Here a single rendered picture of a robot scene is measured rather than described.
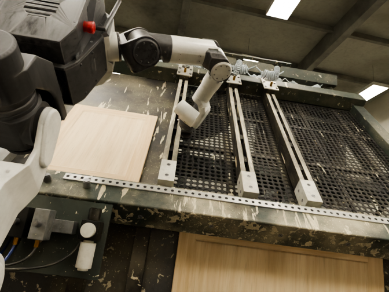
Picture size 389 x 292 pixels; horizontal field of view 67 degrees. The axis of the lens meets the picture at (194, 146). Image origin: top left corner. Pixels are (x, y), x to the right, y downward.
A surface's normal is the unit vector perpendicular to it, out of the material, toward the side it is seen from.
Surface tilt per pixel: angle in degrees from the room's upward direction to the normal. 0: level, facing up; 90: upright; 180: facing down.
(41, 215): 90
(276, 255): 90
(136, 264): 90
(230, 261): 90
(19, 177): 111
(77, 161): 51
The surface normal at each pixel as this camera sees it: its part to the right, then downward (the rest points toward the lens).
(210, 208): 0.15, -0.81
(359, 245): -0.04, 0.56
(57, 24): 0.11, -0.40
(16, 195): 0.87, 0.42
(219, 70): 0.23, 0.73
